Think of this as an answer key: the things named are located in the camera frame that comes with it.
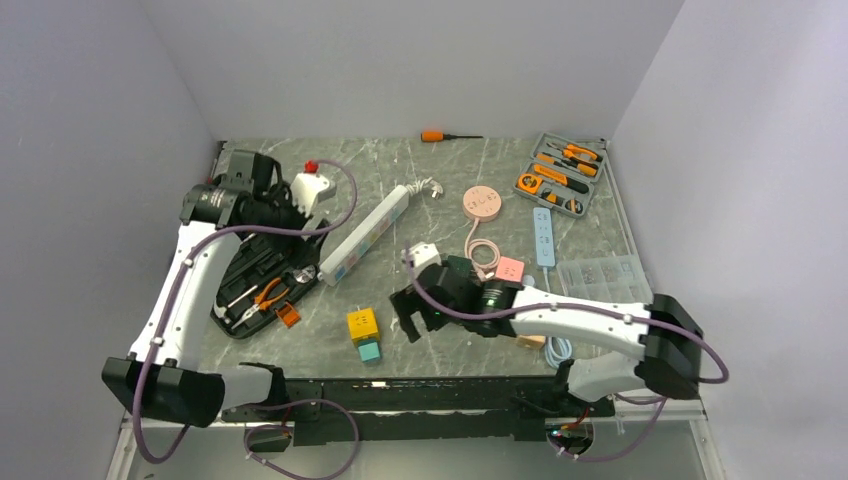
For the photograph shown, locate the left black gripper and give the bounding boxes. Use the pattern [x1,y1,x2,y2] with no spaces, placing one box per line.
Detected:
[249,181,332,270]

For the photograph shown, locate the pink cable with plug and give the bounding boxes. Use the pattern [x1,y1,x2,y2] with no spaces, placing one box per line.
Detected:
[462,218,501,276]

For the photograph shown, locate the pink cube adapter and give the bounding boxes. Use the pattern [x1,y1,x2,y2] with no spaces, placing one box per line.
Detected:
[494,256,525,283]

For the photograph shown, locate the black tool case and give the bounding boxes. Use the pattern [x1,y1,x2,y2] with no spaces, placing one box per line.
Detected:
[211,233,326,340]

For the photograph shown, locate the tan wooden cube adapter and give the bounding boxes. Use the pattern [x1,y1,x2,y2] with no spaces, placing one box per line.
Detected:
[516,335,547,350]

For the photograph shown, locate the light blue power strip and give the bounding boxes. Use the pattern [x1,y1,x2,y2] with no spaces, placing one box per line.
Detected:
[532,207,556,269]

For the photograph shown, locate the yellow cube adapter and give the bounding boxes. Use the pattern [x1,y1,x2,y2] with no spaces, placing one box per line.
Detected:
[346,308,380,346]

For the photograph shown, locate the teal small plug adapter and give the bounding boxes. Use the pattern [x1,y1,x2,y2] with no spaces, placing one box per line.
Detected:
[357,339,382,364]

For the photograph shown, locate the white power strip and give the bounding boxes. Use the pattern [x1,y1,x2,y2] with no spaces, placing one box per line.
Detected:
[318,177,444,286]

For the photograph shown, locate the clear plastic screw box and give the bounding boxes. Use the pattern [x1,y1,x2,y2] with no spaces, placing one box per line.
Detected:
[556,255,654,304]

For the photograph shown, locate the grey tool case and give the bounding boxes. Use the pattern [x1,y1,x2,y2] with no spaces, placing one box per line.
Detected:
[512,133,607,219]

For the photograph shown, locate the dark green cube adapter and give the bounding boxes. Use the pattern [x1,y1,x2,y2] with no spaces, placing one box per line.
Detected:
[446,255,474,277]

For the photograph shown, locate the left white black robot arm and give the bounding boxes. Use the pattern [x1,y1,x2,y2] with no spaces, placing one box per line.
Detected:
[101,151,335,428]

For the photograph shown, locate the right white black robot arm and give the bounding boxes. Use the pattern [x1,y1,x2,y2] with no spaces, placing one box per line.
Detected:
[389,265,704,415]

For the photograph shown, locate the yellow tape measure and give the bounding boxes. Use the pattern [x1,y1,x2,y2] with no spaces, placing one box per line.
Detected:
[516,173,541,195]

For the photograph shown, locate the black electrical tape roll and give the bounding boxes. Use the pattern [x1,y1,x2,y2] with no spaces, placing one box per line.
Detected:
[563,198,584,216]

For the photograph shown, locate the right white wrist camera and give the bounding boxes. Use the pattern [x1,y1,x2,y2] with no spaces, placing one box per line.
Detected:
[401,242,442,276]

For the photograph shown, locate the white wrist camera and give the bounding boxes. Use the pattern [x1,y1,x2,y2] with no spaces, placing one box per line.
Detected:
[289,160,336,217]
[401,242,442,276]

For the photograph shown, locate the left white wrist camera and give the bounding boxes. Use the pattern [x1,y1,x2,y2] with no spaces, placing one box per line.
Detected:
[289,160,336,217]

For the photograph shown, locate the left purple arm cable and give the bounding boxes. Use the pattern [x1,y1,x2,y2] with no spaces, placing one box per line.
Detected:
[131,158,362,480]

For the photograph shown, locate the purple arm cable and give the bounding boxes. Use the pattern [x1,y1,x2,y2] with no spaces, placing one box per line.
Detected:
[402,246,730,465]
[131,158,362,480]

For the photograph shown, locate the light blue coiled cable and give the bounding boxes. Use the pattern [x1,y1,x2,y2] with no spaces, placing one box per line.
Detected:
[523,264,574,370]

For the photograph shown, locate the orange handled pliers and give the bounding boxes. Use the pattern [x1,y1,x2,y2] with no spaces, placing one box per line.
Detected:
[231,277,291,330]

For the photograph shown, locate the orange handled screwdriver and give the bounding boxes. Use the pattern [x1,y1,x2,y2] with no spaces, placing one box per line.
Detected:
[419,131,482,143]

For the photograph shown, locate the black aluminium base frame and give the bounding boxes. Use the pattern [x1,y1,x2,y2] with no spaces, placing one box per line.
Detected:
[120,375,709,446]

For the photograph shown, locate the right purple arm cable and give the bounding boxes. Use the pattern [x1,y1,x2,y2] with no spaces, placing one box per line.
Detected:
[402,246,730,465]

